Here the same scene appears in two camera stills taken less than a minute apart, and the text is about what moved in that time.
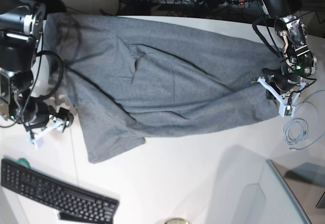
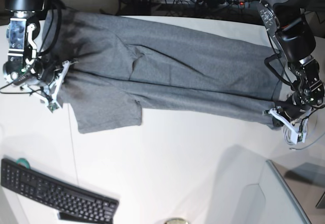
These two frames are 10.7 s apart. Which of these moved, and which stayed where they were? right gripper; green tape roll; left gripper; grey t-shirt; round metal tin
Moved: grey t-shirt; left gripper; right gripper
Stayed: round metal tin; green tape roll
